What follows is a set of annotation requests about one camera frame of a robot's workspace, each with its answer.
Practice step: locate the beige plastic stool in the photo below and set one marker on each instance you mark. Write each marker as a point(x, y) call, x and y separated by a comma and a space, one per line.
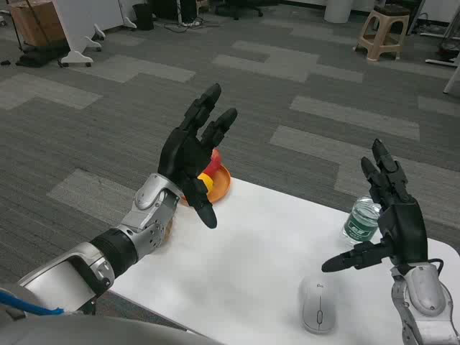
point(384, 36)

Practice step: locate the orange round plate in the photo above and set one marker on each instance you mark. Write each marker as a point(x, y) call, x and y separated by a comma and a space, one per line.
point(223, 181)

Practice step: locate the white computer mouse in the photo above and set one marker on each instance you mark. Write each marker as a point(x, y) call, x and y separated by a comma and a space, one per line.
point(319, 305)

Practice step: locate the black office chair base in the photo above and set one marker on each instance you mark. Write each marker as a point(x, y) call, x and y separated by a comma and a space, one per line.
point(239, 9)

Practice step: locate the brown cardboard box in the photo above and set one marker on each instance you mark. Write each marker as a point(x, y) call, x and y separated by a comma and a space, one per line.
point(36, 21)

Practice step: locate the black trolley base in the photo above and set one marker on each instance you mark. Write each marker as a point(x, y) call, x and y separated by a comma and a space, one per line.
point(43, 54)

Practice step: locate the white cylindrical bin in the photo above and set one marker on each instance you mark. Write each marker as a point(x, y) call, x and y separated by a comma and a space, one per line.
point(337, 10)

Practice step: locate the black waste bin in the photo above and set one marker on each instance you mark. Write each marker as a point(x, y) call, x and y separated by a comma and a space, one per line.
point(143, 16)

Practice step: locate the clear green-label water bottle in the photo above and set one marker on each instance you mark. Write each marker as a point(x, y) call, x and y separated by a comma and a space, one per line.
point(359, 223)

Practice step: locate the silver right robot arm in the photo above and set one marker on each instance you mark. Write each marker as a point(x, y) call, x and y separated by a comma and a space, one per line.
point(427, 298)

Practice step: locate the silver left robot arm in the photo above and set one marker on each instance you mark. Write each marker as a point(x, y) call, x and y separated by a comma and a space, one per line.
point(118, 244)

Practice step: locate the yellow lemon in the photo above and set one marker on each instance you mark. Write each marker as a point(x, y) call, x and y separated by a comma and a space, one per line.
point(206, 180)

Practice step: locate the brown ridged bread roll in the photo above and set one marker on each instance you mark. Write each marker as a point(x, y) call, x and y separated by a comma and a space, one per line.
point(169, 230)

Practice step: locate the white desk leg frame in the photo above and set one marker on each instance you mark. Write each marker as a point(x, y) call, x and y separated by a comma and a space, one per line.
point(453, 77)

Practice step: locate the white partition with feet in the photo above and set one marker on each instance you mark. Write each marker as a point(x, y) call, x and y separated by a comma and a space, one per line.
point(79, 21)

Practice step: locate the red apple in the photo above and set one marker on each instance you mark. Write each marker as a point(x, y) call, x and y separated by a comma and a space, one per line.
point(216, 160)

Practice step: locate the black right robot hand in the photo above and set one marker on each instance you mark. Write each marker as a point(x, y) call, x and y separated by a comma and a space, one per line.
point(404, 230)

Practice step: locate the silver robot chest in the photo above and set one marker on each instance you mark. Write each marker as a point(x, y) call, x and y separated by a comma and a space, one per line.
point(108, 334)

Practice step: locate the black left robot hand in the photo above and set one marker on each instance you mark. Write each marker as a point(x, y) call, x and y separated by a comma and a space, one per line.
point(183, 154)

